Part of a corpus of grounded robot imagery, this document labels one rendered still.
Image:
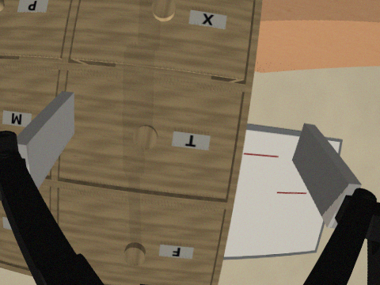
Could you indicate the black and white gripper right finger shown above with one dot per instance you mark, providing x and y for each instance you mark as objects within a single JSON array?
[{"x": 337, "y": 192}]

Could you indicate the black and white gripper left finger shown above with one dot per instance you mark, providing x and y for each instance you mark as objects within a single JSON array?
[{"x": 25, "y": 161}]

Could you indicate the light wooden chest of drawers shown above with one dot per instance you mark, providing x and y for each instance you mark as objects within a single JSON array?
[{"x": 245, "y": 86}]

